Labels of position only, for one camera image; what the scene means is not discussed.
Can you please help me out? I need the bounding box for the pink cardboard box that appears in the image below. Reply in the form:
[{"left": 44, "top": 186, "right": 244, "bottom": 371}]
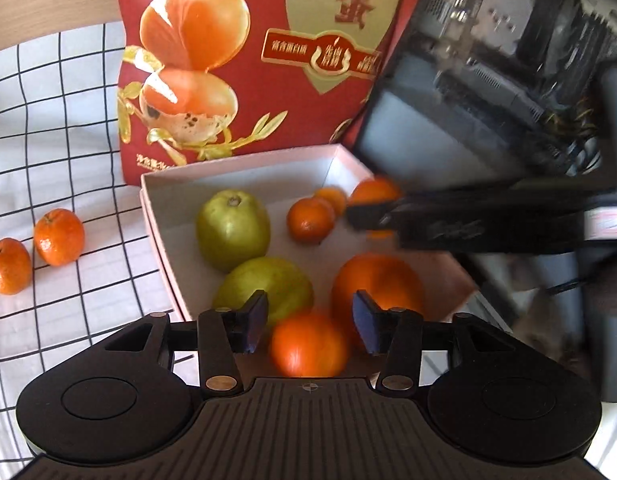
[{"left": 140, "top": 144, "right": 481, "bottom": 325}]

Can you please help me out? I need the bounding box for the small mandarin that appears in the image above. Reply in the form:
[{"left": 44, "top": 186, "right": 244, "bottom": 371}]
[{"left": 313, "top": 186, "right": 348, "bottom": 218}]

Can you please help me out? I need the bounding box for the large orange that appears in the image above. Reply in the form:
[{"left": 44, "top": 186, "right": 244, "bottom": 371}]
[{"left": 331, "top": 253, "right": 425, "bottom": 346}]

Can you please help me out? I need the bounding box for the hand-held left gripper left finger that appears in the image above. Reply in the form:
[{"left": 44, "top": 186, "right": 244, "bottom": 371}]
[{"left": 106, "top": 290, "right": 270, "bottom": 396}]

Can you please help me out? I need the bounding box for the white black checked cloth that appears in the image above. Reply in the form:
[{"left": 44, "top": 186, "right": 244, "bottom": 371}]
[{"left": 0, "top": 20, "right": 199, "bottom": 461}]

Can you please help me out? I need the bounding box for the red printed snack bag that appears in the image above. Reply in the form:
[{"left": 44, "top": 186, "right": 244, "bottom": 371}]
[{"left": 116, "top": 0, "right": 439, "bottom": 186}]

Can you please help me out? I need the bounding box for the grey cylindrical object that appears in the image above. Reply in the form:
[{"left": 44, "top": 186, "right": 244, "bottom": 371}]
[{"left": 583, "top": 65, "right": 617, "bottom": 403}]

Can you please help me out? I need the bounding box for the green pear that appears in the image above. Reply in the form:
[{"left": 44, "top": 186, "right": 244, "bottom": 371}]
[
  {"left": 212, "top": 256, "right": 315, "bottom": 331},
  {"left": 196, "top": 190, "right": 272, "bottom": 273}
]

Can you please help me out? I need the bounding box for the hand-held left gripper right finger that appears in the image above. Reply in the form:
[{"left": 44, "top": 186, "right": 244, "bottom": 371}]
[{"left": 351, "top": 290, "right": 520, "bottom": 396}]

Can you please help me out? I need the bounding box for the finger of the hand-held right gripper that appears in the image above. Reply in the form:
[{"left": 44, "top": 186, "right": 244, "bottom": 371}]
[{"left": 345, "top": 194, "right": 405, "bottom": 233}]

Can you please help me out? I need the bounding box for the black computer case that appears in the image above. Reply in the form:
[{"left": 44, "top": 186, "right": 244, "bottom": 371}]
[{"left": 348, "top": 0, "right": 617, "bottom": 191}]

